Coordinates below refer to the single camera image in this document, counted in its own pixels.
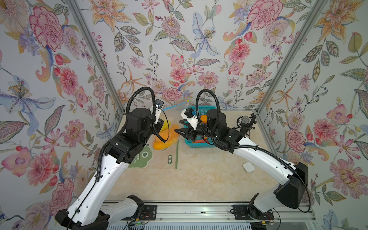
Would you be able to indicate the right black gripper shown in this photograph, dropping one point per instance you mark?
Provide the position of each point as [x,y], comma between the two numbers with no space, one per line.
[189,133]

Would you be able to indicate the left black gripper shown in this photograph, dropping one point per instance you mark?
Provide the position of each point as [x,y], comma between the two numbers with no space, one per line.
[158,126]

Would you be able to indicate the teal plastic basket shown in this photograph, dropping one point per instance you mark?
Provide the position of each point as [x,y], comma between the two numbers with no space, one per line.
[213,116]

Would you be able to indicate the yellow-green mango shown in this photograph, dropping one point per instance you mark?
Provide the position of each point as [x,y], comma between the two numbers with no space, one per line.
[166,125]

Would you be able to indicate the clear green-zip bag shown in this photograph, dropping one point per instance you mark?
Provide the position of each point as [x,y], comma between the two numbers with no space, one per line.
[149,158]

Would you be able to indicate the clear blue-zip bag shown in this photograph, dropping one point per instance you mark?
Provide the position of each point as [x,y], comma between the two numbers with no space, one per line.
[171,117]

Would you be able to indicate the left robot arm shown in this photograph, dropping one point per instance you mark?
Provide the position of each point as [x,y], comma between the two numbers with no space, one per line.
[87,212]

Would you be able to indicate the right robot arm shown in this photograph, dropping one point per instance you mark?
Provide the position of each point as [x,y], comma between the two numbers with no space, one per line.
[291,178]

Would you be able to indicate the black microphone on stand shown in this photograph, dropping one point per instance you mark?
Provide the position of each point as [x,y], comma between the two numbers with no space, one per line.
[246,123]

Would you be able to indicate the white small puck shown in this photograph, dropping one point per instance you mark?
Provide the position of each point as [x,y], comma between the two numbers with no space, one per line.
[249,167]

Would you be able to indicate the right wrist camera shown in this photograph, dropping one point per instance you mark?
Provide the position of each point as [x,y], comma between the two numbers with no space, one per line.
[190,116]

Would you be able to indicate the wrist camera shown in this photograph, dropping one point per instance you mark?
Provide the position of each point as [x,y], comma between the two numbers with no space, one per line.
[190,116]
[157,109]

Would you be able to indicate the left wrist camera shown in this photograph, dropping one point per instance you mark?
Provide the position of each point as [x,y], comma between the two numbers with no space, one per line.
[157,109]

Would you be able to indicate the aluminium front rail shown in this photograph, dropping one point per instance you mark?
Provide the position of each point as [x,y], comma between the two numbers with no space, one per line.
[219,211]

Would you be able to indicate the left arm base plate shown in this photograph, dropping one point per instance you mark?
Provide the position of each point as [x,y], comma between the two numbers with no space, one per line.
[146,213]

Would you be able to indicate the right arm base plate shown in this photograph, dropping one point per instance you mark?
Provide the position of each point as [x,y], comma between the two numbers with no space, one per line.
[244,212]

